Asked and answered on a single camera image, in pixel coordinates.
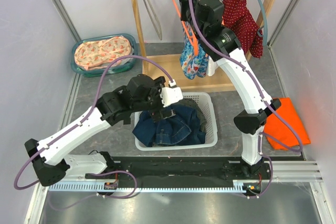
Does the blue denim skirt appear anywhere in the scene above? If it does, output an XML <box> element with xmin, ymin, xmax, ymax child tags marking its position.
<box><xmin>132</xmin><ymin>101</ymin><xmax>205</xmax><ymax>147</ymax></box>

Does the beige clothes hanger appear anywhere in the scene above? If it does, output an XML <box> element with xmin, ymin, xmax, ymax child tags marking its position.
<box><xmin>143</xmin><ymin>0</ymin><xmax>163</xmax><ymax>41</ymax></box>

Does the blue floral garment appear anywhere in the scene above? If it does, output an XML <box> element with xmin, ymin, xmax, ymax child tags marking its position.
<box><xmin>180</xmin><ymin>21</ymin><xmax>209</xmax><ymax>80</ymax></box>

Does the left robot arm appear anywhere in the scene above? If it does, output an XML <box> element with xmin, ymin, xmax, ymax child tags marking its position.
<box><xmin>25</xmin><ymin>74</ymin><xmax>183</xmax><ymax>187</ymax></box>

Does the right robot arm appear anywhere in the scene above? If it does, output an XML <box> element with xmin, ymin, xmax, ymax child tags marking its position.
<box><xmin>179</xmin><ymin>0</ymin><xmax>281</xmax><ymax>179</ymax></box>

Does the white plastic basket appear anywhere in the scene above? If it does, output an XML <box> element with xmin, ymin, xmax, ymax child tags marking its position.
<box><xmin>135</xmin><ymin>92</ymin><xmax>218</xmax><ymax>151</ymax></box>

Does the wooden clothes rack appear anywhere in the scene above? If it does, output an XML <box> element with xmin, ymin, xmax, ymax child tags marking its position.
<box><xmin>125</xmin><ymin>0</ymin><xmax>288</xmax><ymax>93</ymax></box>

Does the red dotted garment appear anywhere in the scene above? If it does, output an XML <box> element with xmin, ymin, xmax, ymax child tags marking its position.
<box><xmin>223</xmin><ymin>0</ymin><xmax>263</xmax><ymax>58</ymax></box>

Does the white garment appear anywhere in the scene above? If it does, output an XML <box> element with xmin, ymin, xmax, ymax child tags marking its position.
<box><xmin>206</xmin><ymin>56</ymin><xmax>218</xmax><ymax>76</ymax></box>

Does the teal tub with clothes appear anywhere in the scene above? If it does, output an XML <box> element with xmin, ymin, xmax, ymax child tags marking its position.
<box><xmin>70</xmin><ymin>34</ymin><xmax>138</xmax><ymax>77</ymax></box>

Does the orange folded cloth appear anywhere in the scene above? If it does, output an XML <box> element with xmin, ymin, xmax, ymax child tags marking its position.
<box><xmin>264</xmin><ymin>98</ymin><xmax>311</xmax><ymax>150</ymax></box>

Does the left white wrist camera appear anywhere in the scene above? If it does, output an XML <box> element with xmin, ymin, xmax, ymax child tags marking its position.
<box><xmin>160</xmin><ymin>79</ymin><xmax>184</xmax><ymax>108</ymax></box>

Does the light blue cable duct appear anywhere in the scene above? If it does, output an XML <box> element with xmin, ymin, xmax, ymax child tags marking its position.
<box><xmin>49</xmin><ymin>181</ymin><xmax>246</xmax><ymax>194</ymax></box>

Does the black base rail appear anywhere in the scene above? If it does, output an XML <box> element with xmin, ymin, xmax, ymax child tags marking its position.
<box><xmin>77</xmin><ymin>156</ymin><xmax>271</xmax><ymax>188</ymax></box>

